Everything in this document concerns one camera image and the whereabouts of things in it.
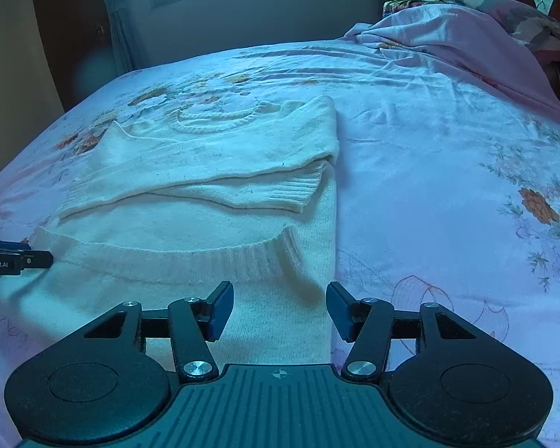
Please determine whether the brown wooden door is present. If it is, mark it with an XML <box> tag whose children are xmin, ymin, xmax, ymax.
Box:
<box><xmin>30</xmin><ymin>0</ymin><xmax>115</xmax><ymax>113</ymax></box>

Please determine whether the pink quilt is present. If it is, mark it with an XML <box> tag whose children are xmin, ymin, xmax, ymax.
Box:
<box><xmin>343</xmin><ymin>4</ymin><xmax>560</xmax><ymax>117</ymax></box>

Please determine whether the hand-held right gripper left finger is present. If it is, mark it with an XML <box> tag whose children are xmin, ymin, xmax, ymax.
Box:
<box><xmin>81</xmin><ymin>281</ymin><xmax>235</xmax><ymax>383</ymax></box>

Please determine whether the floral pink bed sheet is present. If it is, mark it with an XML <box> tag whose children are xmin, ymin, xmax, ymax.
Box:
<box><xmin>0</xmin><ymin>37</ymin><xmax>560</xmax><ymax>448</ymax></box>

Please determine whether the cream knitted sweater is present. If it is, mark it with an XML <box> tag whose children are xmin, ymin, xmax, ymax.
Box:
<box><xmin>0</xmin><ymin>95</ymin><xmax>342</xmax><ymax>367</ymax></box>

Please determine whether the striped floral pillow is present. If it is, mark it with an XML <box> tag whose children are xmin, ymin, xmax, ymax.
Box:
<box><xmin>383</xmin><ymin>0</ymin><xmax>560</xmax><ymax>64</ymax></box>

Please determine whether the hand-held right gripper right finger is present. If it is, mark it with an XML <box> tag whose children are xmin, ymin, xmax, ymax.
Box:
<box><xmin>326</xmin><ymin>282</ymin><xmax>479</xmax><ymax>382</ymax></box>

